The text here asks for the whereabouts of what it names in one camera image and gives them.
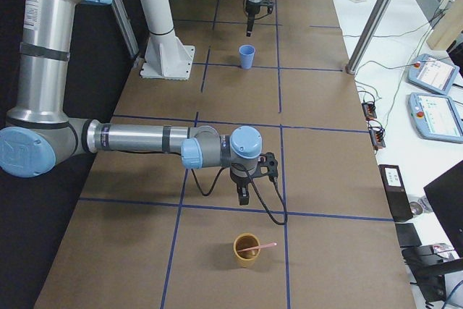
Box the black connector box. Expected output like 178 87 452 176
368 126 386 151
362 101 377 121

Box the pink chopstick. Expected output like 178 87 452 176
237 242 278 253

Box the far black connector box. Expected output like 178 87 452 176
362 101 377 121

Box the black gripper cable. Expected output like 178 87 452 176
190 166 289 224

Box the aluminium frame post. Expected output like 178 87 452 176
345 0 391 75

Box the black monitor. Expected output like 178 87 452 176
424 164 463 256

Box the far teach pendant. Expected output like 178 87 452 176
407 54 460 96

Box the light blue ribbed cup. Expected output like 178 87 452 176
239 44 255 69

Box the white pillar with base plate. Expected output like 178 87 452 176
140 0 195 80

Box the teach pendant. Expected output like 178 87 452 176
408 93 462 144
407 54 460 96

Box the near teach pendant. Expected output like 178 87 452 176
408 93 462 144

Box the yellow cup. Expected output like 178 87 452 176
233 233 260 268

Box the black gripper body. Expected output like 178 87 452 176
230 164 251 197
245 0 261 20

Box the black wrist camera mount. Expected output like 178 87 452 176
254 152 279 183

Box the black box with white label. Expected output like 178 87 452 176
378 164 413 222

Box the near black connector box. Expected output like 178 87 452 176
368 126 386 151

